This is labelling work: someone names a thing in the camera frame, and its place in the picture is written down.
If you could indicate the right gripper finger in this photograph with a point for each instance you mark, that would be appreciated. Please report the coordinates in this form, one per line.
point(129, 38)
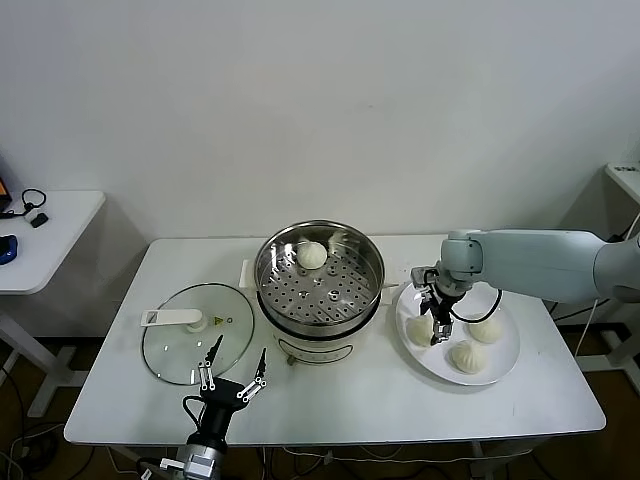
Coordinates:
point(442, 331)
point(425, 307)

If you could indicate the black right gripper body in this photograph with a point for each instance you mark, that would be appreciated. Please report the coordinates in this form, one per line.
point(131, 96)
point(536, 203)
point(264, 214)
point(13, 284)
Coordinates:
point(445, 302)

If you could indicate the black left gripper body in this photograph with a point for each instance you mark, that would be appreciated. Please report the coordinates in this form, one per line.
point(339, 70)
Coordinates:
point(225, 397)

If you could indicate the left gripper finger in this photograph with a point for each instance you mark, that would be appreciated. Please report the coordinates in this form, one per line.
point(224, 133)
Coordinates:
point(207, 370)
point(260, 377)

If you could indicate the white steamed baozi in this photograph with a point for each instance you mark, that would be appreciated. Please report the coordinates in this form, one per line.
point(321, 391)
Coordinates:
point(417, 332)
point(485, 330)
point(467, 357)
point(312, 255)

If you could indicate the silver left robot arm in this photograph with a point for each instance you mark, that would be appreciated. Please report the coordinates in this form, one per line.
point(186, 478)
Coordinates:
point(202, 462)

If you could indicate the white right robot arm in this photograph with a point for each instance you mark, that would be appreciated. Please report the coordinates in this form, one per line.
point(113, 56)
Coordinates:
point(540, 260)

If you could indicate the perforated steel steamer basket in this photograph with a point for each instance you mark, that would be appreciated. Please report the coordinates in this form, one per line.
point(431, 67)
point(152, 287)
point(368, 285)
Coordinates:
point(345, 300)

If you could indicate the dark crumbs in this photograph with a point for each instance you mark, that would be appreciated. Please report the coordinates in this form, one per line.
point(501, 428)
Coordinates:
point(406, 271)

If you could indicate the white electric cooker pot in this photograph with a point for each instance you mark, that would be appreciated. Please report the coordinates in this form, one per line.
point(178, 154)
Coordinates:
point(310, 350)

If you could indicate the white round plate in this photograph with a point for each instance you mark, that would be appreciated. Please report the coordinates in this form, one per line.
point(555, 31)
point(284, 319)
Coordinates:
point(500, 357)

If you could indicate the white side table with label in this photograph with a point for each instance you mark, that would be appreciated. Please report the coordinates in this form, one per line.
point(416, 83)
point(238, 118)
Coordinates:
point(631, 192)

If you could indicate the small black device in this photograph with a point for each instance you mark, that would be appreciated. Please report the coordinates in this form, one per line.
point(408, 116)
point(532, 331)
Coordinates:
point(40, 220)

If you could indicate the blue object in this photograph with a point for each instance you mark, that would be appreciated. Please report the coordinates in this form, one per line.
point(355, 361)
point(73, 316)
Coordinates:
point(7, 247)

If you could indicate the black and orange device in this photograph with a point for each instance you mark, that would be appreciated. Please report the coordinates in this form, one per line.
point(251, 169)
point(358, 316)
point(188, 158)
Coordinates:
point(4, 192)

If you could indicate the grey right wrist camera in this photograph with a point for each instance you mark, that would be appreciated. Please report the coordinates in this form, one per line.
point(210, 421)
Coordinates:
point(420, 276)

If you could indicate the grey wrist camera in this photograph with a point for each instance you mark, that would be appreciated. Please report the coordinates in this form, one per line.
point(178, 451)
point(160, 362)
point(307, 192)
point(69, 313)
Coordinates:
point(167, 464)
point(420, 276)

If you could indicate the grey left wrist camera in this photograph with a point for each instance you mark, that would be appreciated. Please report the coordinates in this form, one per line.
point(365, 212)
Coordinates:
point(167, 464)

